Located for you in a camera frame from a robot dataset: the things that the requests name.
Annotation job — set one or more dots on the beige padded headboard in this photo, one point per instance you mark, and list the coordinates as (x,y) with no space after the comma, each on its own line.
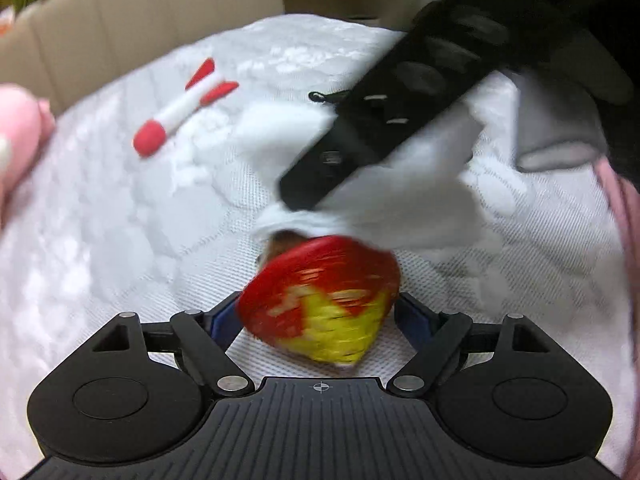
(125,25)

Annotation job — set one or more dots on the person's right leg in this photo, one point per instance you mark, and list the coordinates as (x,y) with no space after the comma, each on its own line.
(625,220)

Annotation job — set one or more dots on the red white rocket toy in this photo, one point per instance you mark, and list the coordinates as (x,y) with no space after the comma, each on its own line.
(170,117)

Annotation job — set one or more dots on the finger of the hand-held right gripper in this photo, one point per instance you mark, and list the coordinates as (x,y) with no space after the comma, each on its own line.
(380,105)

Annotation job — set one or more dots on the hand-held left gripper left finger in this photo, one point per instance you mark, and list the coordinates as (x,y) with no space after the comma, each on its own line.
(222,320)

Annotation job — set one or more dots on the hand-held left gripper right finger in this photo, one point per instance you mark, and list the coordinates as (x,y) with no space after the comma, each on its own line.
(415,320)

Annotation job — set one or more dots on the pink white plush toy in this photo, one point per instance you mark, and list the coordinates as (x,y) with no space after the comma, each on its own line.
(20,125)

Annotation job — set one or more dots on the white cloth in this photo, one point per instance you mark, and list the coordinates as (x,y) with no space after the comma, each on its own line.
(425,195)

